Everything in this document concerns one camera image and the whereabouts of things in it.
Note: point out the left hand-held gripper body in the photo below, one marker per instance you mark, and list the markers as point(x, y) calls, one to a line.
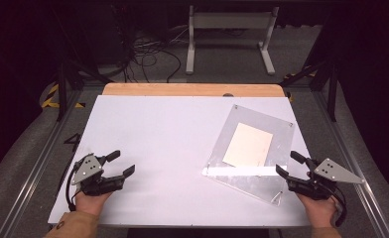
point(90, 172)

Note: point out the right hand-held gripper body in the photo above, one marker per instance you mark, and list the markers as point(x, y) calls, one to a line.
point(331, 173)

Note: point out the picture card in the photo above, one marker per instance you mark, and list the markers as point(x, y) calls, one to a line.
point(248, 145)

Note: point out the person's left hand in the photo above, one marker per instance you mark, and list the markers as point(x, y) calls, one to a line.
point(91, 203)

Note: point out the person's right hand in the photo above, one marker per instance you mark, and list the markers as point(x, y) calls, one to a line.
point(318, 211)

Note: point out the white board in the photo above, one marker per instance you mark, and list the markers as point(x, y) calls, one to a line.
point(149, 132)

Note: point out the black metal stand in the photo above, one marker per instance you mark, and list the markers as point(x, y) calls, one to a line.
point(63, 86)
point(331, 89)

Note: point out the yellow black floor tape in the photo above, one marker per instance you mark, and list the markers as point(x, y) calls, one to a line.
point(52, 99)
point(298, 74)

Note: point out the black equipment cabinet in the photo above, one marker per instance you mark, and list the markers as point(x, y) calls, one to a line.
point(111, 33)

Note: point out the aluminium frame rail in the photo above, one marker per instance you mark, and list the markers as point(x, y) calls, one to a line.
point(348, 148)
point(37, 165)

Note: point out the white metal desk frame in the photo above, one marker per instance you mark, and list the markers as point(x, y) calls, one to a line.
point(230, 20)

